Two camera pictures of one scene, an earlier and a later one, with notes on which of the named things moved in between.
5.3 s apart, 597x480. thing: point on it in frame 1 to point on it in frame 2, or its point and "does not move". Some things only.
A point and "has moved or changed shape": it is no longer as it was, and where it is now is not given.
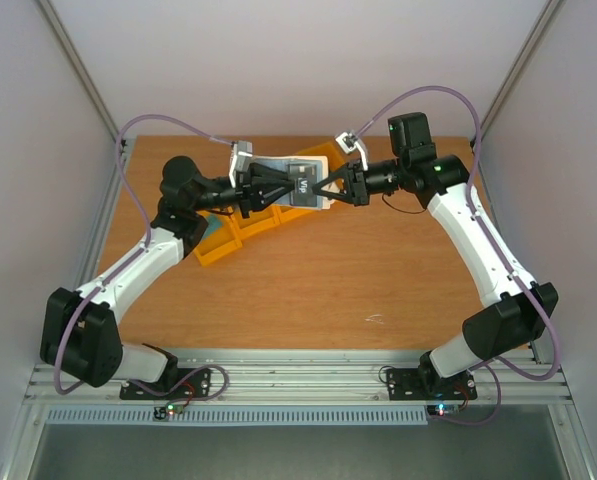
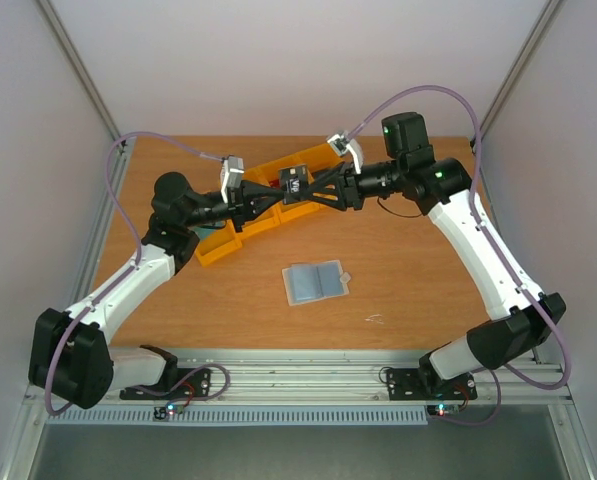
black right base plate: x=425 y=384 does not move
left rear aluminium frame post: x=85 y=79 does not move
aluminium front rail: x=311 y=377 does not move
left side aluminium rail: x=103 y=218 does not move
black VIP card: x=304 y=175 has moved or changed shape
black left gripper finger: x=262 y=174 to x=252 y=187
